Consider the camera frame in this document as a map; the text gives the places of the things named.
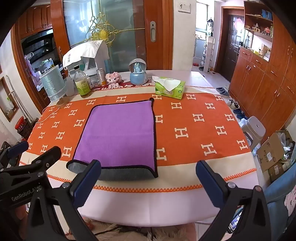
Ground silver ribbed bin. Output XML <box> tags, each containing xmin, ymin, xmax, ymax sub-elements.
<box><xmin>39</xmin><ymin>65</ymin><xmax>66</xmax><ymax>102</ymax></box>

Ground green tissue box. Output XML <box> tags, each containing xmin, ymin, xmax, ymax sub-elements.
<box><xmin>152</xmin><ymin>76</ymin><xmax>186</xmax><ymax>100</ymax></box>

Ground small metal can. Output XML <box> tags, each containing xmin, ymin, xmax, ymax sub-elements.
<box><xmin>96</xmin><ymin>69</ymin><xmax>107</xmax><ymax>87</ymax></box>

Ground sliding glass door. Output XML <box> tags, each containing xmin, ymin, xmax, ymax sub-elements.
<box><xmin>50</xmin><ymin>0</ymin><xmax>173</xmax><ymax>72</ymax></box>

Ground pink block figurine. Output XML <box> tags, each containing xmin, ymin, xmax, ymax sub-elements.
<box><xmin>105</xmin><ymin>72</ymin><xmax>123</xmax><ymax>88</ymax></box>

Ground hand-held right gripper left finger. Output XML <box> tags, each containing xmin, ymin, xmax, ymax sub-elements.
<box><xmin>27</xmin><ymin>159</ymin><xmax>102</xmax><ymax>241</ymax></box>

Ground purple towel with grey underside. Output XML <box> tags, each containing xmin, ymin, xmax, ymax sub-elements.
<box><xmin>66</xmin><ymin>98</ymin><xmax>159</xmax><ymax>181</ymax></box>

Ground white shoe rack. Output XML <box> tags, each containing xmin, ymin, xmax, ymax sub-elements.
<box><xmin>199</xmin><ymin>36</ymin><xmax>215</xmax><ymax>73</ymax></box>

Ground grey plastic stool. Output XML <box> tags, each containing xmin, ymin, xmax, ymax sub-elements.
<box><xmin>243</xmin><ymin>116</ymin><xmax>266</xmax><ymax>151</ymax></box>

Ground white cloth-covered appliance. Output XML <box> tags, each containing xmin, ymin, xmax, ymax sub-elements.
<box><xmin>62</xmin><ymin>40</ymin><xmax>110</xmax><ymax>84</ymax></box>

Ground blue snow globe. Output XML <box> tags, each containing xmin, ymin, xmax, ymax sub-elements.
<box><xmin>129</xmin><ymin>58</ymin><xmax>149</xmax><ymax>86</ymax></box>

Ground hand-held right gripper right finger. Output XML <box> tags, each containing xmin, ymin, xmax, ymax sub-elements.
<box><xmin>196</xmin><ymin>160</ymin><xmax>271</xmax><ymax>241</ymax></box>

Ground blue slippers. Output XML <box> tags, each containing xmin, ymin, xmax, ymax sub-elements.
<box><xmin>233</xmin><ymin>108</ymin><xmax>248</xmax><ymax>120</ymax></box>

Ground smartphone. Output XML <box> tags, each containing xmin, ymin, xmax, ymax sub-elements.
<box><xmin>227</xmin><ymin>209</ymin><xmax>244</xmax><ymax>234</ymax></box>

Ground dark entrance door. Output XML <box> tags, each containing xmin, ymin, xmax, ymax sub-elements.
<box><xmin>214</xmin><ymin>6</ymin><xmax>245</xmax><ymax>82</ymax></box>

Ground blue chair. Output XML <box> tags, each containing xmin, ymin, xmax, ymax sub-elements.
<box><xmin>264</xmin><ymin>160</ymin><xmax>296</xmax><ymax>230</ymax></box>

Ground vinegar bottle with yellow label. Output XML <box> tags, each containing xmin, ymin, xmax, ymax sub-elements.
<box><xmin>73</xmin><ymin>65</ymin><xmax>92</xmax><ymax>99</ymax></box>

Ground wooden wall cabinet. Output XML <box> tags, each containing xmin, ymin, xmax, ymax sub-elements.
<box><xmin>229</xmin><ymin>0</ymin><xmax>296</xmax><ymax>139</ymax></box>

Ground orange patterned tablecloth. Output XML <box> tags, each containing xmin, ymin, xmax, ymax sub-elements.
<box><xmin>19</xmin><ymin>71</ymin><xmax>260</xmax><ymax>227</ymax></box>

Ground translucent plastic bottle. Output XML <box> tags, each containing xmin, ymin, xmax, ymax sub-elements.
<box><xmin>64</xmin><ymin>76</ymin><xmax>75</xmax><ymax>97</ymax></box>

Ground red bucket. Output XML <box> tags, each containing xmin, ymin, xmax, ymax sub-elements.
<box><xmin>15</xmin><ymin>116</ymin><xmax>26</xmax><ymax>131</ymax></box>

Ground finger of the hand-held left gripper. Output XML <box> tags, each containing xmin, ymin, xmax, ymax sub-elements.
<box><xmin>21</xmin><ymin>146</ymin><xmax>62</xmax><ymax>174</ymax></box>
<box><xmin>6</xmin><ymin>140</ymin><xmax>29</xmax><ymax>161</ymax></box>

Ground open cardboard box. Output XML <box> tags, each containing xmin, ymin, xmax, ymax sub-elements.
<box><xmin>256</xmin><ymin>130</ymin><xmax>296</xmax><ymax>183</ymax></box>

